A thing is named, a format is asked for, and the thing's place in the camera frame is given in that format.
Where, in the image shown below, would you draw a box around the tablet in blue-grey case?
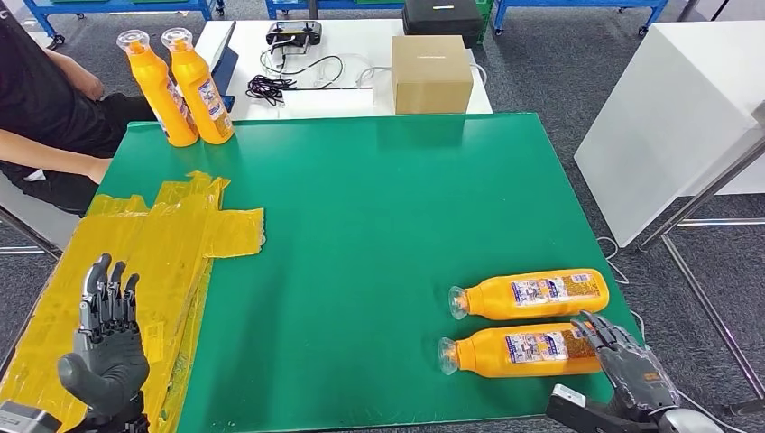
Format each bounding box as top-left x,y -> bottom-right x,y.
210,21 -> 239,97

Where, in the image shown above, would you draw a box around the blue metal rack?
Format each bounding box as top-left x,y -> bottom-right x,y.
23,0 -> 227,47
493,0 -> 669,38
265,0 -> 408,19

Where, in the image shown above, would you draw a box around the yellow taped cardboard sheet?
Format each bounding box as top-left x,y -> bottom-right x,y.
0,170 -> 266,433

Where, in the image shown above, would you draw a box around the white floor cable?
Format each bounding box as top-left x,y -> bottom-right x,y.
594,235 -> 751,433

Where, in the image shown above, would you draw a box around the black hard case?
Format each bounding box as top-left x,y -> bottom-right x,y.
401,0 -> 484,49

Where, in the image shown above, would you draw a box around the brown cardboard box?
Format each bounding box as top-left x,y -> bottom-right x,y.
391,34 -> 475,115

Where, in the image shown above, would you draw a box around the grey chair seat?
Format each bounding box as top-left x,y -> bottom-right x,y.
0,173 -> 78,253

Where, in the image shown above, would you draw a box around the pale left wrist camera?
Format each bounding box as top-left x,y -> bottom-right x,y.
0,400 -> 63,433

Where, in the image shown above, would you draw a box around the person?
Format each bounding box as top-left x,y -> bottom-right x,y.
0,8 -> 158,217

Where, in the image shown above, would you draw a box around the green table mat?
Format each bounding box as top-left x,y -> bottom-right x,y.
95,111 -> 672,433

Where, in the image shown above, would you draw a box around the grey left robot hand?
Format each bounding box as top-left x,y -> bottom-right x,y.
58,253 -> 151,419

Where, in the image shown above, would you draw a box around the black remote controller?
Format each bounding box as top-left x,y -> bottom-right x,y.
265,20 -> 323,49

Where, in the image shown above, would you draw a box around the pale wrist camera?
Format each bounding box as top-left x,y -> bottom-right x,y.
0,400 -> 63,433
547,383 -> 599,428

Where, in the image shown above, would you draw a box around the steel tube frame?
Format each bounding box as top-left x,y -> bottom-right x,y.
636,101 -> 765,417

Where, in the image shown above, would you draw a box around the white table cable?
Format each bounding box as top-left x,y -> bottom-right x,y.
310,52 -> 396,89

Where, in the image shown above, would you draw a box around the black cable bundle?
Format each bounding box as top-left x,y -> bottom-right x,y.
245,73 -> 299,107

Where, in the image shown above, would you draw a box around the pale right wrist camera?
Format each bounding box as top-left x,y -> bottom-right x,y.
547,383 -> 599,428

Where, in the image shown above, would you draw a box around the green plastic crate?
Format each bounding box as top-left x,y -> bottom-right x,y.
475,0 -> 496,45

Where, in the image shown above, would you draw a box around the white table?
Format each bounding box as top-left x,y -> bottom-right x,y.
194,17 -> 494,123

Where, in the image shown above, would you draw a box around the orange bottle with clear cap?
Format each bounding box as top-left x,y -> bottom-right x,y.
116,28 -> 200,148
160,26 -> 235,146
447,269 -> 611,321
438,322 -> 604,380

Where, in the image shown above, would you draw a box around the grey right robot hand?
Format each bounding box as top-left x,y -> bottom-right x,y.
570,310 -> 681,422

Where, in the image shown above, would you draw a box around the white cabinet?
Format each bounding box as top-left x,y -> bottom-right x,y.
573,21 -> 765,249

